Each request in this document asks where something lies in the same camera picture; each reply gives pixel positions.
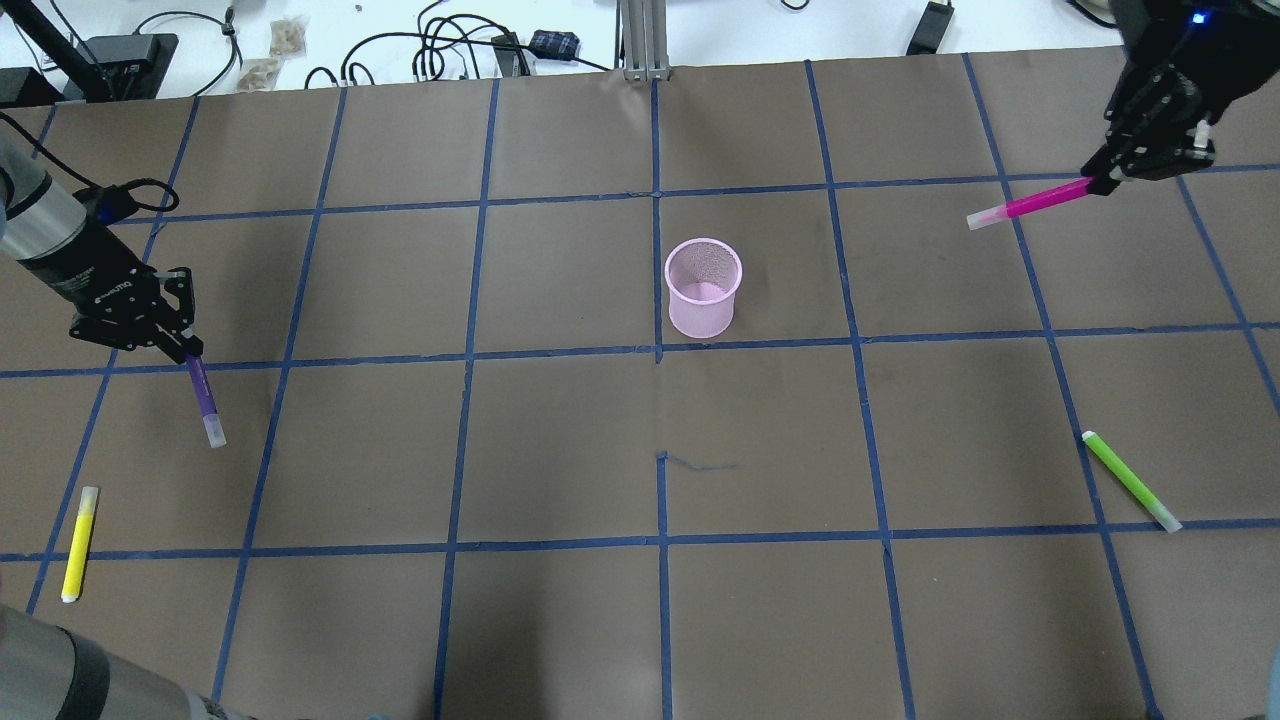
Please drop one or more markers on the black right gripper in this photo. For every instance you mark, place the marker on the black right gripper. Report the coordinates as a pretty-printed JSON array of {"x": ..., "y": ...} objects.
[{"x": 1150, "y": 105}]

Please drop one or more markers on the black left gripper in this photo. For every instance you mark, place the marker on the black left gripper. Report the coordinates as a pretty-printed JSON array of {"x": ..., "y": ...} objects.
[{"x": 92, "y": 283}]

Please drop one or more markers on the pink highlighter pen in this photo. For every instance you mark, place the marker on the pink highlighter pen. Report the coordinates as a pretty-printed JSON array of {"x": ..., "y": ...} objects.
[{"x": 1029, "y": 204}]

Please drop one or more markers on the purple highlighter pen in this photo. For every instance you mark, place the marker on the purple highlighter pen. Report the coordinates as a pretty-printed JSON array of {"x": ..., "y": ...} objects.
[{"x": 206, "y": 402}]

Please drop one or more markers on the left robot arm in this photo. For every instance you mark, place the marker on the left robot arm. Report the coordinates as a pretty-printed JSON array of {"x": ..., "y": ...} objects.
[{"x": 41, "y": 219}]

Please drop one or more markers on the pink mesh cup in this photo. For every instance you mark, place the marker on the pink mesh cup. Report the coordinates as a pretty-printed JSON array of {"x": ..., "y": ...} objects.
[{"x": 702, "y": 277}]

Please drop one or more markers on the yellow highlighter pen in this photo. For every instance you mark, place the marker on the yellow highlighter pen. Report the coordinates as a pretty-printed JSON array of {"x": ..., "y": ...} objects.
[{"x": 80, "y": 543}]

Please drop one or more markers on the black power adapter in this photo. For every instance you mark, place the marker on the black power adapter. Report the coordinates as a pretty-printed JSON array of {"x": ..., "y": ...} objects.
[{"x": 931, "y": 28}]

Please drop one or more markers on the green highlighter pen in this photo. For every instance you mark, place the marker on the green highlighter pen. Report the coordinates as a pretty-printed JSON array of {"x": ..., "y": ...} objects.
[{"x": 1131, "y": 482}]

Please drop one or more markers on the black camera stand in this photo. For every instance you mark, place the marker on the black camera stand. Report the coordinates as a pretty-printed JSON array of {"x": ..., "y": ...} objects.
[{"x": 106, "y": 68}]

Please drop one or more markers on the aluminium frame post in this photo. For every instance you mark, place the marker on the aluminium frame post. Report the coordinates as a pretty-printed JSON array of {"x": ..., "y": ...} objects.
[{"x": 642, "y": 29}]

